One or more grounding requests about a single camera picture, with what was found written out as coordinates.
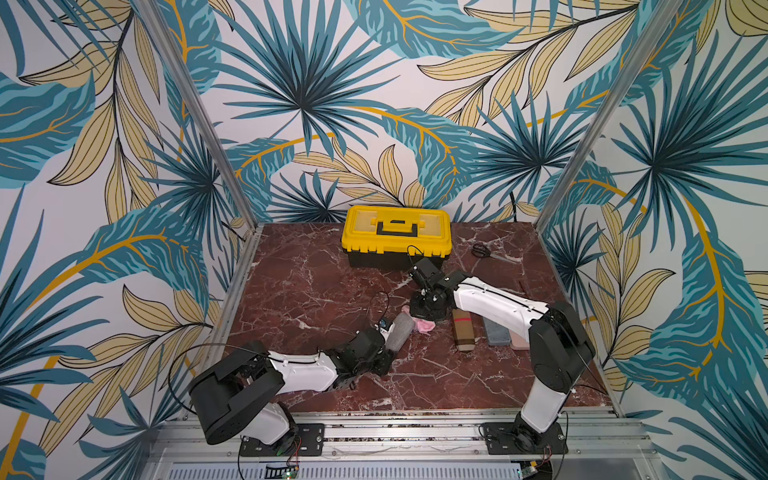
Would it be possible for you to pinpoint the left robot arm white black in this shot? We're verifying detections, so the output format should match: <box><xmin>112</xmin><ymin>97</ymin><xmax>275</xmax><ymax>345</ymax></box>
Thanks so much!
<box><xmin>189</xmin><ymin>326</ymin><xmax>408</xmax><ymax>450</ymax></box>

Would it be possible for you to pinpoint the brown case with red band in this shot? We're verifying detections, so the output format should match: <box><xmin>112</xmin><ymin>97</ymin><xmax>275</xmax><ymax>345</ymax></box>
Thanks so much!
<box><xmin>452</xmin><ymin>309</ymin><xmax>476</xmax><ymax>352</ymax></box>

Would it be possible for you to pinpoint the grey oval eyeglass case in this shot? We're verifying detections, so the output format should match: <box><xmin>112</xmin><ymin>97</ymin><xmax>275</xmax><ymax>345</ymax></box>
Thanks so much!
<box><xmin>384</xmin><ymin>312</ymin><xmax>415</xmax><ymax>353</ymax></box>

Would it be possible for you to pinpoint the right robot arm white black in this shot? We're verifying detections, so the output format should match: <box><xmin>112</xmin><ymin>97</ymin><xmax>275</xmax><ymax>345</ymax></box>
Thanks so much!
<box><xmin>409</xmin><ymin>258</ymin><xmax>595</xmax><ymax>436</ymax></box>

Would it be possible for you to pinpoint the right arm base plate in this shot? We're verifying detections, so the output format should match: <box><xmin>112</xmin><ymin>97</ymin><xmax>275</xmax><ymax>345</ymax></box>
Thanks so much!
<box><xmin>478</xmin><ymin>422</ymin><xmax>568</xmax><ymax>456</ymax></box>

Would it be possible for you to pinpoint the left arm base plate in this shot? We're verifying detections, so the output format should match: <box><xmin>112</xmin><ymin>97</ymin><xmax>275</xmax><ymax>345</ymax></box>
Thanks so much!
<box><xmin>239</xmin><ymin>423</ymin><xmax>325</xmax><ymax>459</ymax></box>

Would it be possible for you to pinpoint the pink cloth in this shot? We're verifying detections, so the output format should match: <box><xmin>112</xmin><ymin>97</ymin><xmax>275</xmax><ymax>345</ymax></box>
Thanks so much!
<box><xmin>401</xmin><ymin>306</ymin><xmax>436</xmax><ymax>334</ymax></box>

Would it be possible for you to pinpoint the left metal frame post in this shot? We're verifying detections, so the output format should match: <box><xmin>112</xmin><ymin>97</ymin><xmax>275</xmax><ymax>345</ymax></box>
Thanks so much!
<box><xmin>135</xmin><ymin>0</ymin><xmax>259</xmax><ymax>234</ymax></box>

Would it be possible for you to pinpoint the right metal frame post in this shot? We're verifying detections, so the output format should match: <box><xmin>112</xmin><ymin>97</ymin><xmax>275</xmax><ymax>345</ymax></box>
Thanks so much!
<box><xmin>535</xmin><ymin>0</ymin><xmax>682</xmax><ymax>234</ymax></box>

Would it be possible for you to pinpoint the aluminium front rail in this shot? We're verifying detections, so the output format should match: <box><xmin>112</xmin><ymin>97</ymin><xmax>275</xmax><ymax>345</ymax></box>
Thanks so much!
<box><xmin>139</xmin><ymin>407</ymin><xmax>668</xmax><ymax>479</ymax></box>

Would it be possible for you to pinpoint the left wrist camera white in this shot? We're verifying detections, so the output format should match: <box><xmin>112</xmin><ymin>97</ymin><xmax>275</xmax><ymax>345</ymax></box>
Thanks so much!
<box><xmin>376</xmin><ymin>321</ymin><xmax>391</xmax><ymax>337</ymax></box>

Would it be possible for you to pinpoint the metal frame post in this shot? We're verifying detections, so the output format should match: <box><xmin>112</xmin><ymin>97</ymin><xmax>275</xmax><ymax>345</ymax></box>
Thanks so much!
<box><xmin>135</xmin><ymin>0</ymin><xmax>259</xmax><ymax>234</ymax></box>
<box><xmin>535</xmin><ymin>0</ymin><xmax>682</xmax><ymax>234</ymax></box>

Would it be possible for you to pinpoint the yellow black toolbox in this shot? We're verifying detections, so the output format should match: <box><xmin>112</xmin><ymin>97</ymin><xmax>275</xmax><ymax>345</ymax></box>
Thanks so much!
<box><xmin>341</xmin><ymin>205</ymin><xmax>453</xmax><ymax>271</ymax></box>

